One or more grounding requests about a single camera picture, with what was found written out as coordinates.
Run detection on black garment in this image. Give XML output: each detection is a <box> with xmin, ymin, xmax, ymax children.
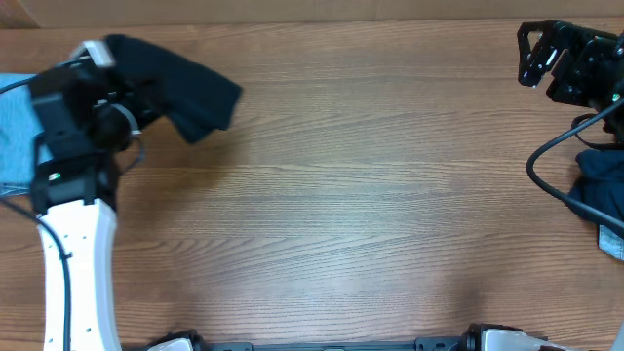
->
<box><xmin>105</xmin><ymin>34</ymin><xmax>243</xmax><ymax>143</ymax></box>

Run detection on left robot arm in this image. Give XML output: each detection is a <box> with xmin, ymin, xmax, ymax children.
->
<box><xmin>28</xmin><ymin>61</ymin><xmax>140</xmax><ymax>350</ymax></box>

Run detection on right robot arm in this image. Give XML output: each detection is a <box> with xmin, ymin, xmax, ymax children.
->
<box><xmin>517</xmin><ymin>19</ymin><xmax>623</xmax><ymax>112</ymax></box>

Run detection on folded light blue jeans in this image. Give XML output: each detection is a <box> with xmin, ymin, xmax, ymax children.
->
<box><xmin>1</xmin><ymin>86</ymin><xmax>43</xmax><ymax>197</ymax></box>

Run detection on dark navy garment pile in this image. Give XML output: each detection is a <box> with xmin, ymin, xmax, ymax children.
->
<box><xmin>568</xmin><ymin>149</ymin><xmax>623</xmax><ymax>221</ymax></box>

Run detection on light denim fabric piece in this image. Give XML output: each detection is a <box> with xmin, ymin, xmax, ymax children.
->
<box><xmin>598</xmin><ymin>225</ymin><xmax>624</xmax><ymax>261</ymax></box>

